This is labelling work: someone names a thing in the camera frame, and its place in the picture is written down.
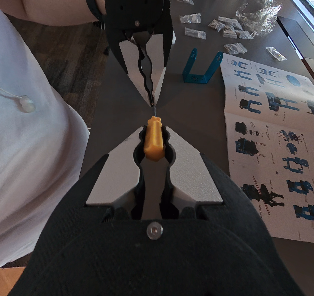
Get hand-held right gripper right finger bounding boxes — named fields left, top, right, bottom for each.
left=160, top=124, right=225, bottom=219

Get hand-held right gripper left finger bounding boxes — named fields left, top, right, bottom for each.
left=85, top=127, right=148, bottom=219

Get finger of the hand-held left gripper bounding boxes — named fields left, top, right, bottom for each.
left=119, top=37, right=154, bottom=106
left=147, top=33, right=165, bottom=104

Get long blue U bracket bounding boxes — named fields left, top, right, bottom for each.
left=182, top=48, right=224, bottom=84

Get orange-handled screwdriver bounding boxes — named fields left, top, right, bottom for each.
left=143, top=103, right=165, bottom=161

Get person's left forearm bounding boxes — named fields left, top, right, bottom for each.
left=0, top=0, right=98, bottom=27

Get scattered small clear screw bags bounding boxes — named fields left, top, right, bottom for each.
left=175, top=0, right=287, bottom=62

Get printed instruction booklet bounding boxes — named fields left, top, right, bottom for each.
left=219, top=53, right=314, bottom=243

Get crumpled clear plastic wrap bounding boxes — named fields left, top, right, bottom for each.
left=235, top=0, right=282, bottom=38

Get black wrist strap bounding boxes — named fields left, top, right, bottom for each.
left=83, top=0, right=106, bottom=22

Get thin white cable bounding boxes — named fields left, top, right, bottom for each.
left=0, top=87, right=36, bottom=114

